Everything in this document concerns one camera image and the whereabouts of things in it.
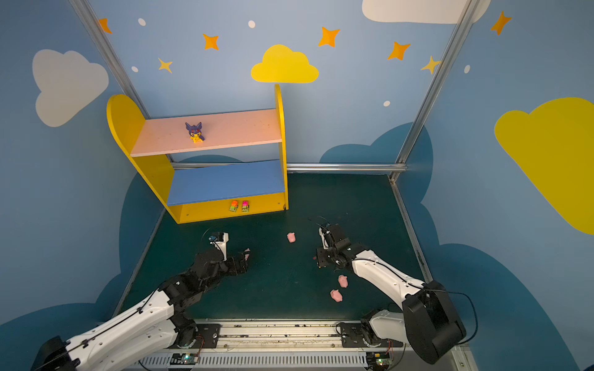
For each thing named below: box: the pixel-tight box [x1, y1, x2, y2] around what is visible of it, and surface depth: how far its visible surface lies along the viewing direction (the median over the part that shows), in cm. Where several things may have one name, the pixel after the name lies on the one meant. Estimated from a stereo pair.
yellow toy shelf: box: [106, 84, 290, 225], surface depth 90 cm
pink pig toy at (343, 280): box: [337, 274, 349, 289], surface depth 88 cm
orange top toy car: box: [228, 200, 239, 213], surface depth 107 cm
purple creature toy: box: [185, 122, 205, 143], surface depth 73 cm
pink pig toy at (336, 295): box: [329, 289, 343, 303], surface depth 84 cm
